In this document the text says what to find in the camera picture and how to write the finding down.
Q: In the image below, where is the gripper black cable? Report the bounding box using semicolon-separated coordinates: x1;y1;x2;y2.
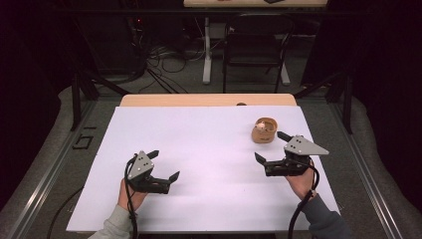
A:
123;152;139;239
287;158;320;239

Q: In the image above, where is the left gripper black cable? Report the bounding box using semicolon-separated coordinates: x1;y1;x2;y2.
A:
123;152;139;239

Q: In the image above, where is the black floor cable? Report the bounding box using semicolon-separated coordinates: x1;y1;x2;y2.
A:
46;185;85;239

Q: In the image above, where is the wooden desk with white legs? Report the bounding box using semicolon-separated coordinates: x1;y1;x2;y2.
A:
182;0;329;86

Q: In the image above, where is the person's right hand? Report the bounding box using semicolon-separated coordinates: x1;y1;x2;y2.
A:
284;158;317;202

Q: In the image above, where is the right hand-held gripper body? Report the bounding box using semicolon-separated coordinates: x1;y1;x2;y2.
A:
264;133;330;178

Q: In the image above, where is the white table mat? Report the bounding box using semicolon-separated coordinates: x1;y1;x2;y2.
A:
66;106;341;233

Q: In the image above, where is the light wooden table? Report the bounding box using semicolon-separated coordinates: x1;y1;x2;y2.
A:
118;93;298;108

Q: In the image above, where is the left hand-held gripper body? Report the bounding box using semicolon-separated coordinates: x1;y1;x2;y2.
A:
126;149;172;195

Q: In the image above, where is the person's left hand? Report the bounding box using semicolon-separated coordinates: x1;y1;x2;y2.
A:
116;178;149;212

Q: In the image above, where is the tangle of floor cables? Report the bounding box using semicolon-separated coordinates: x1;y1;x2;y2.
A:
137;41;207;95

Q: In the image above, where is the black horizontal frame bar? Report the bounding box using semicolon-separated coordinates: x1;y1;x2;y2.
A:
59;7;366;17

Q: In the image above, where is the brown pen holder cup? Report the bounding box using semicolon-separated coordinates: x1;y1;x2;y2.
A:
251;117;279;144

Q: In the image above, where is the black metal stand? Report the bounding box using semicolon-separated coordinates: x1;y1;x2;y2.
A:
70;70;131;132
293;70;353;135

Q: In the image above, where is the black folding chair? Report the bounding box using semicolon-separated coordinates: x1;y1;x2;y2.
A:
222;13;296;95

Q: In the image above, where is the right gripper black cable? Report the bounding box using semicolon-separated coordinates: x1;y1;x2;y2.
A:
287;158;320;239

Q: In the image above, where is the aluminium floor rail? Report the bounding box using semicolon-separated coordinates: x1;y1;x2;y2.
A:
327;99;405;239
5;99;98;239

